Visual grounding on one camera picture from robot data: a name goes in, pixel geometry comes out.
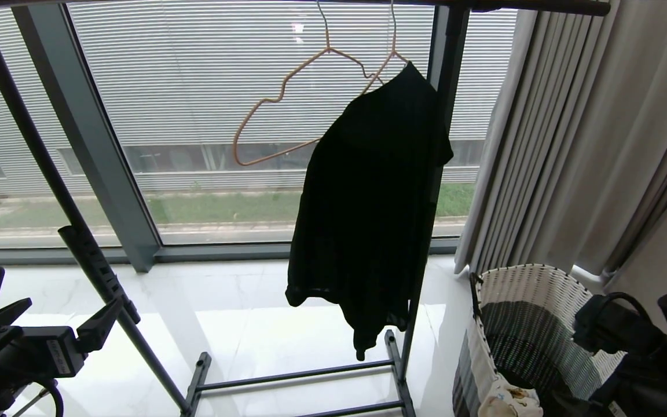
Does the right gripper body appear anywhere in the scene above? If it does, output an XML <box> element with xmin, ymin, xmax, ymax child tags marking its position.
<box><xmin>591</xmin><ymin>347</ymin><xmax>667</xmax><ymax>417</ymax></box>

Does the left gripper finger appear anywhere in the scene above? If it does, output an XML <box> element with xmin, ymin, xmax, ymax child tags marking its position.
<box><xmin>76</xmin><ymin>297</ymin><xmax>124</xmax><ymax>354</ymax></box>
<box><xmin>0</xmin><ymin>298</ymin><xmax>33</xmax><ymax>326</ymax></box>

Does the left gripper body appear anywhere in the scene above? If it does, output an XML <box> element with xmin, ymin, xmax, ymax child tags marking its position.
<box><xmin>0</xmin><ymin>326</ymin><xmax>86</xmax><ymax>406</ymax></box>

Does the cream printed garment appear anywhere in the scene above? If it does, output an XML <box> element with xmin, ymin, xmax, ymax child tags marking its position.
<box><xmin>478</xmin><ymin>374</ymin><xmax>544</xmax><ymax>417</ymax></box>

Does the black short-sleeved shirt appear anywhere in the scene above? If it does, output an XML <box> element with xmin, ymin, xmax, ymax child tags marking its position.
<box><xmin>285</xmin><ymin>61</ymin><xmax>455</xmax><ymax>361</ymax></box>

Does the pink clothes hanger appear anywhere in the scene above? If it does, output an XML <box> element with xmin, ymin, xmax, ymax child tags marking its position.
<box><xmin>360</xmin><ymin>0</ymin><xmax>411</xmax><ymax>96</ymax></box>
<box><xmin>232</xmin><ymin>0</ymin><xmax>385</xmax><ymax>167</ymax></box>

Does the black clothes rack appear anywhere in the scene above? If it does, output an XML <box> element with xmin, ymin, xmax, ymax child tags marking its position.
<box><xmin>0</xmin><ymin>0</ymin><xmax>611</xmax><ymax>417</ymax></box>

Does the white laundry basket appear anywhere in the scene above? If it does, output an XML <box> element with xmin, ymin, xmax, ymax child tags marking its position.
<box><xmin>452</xmin><ymin>264</ymin><xmax>626</xmax><ymax>417</ymax></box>

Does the beige curtain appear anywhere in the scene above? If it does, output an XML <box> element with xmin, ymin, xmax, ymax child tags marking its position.
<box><xmin>454</xmin><ymin>0</ymin><xmax>667</xmax><ymax>284</ymax></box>

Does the black cable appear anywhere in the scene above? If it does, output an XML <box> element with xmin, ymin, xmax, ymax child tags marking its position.
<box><xmin>12</xmin><ymin>379</ymin><xmax>65</xmax><ymax>417</ymax></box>
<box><xmin>606</xmin><ymin>291</ymin><xmax>654</xmax><ymax>325</ymax></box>

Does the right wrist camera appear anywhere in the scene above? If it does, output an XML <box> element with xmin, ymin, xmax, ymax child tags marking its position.
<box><xmin>573</xmin><ymin>294</ymin><xmax>667</xmax><ymax>355</ymax></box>

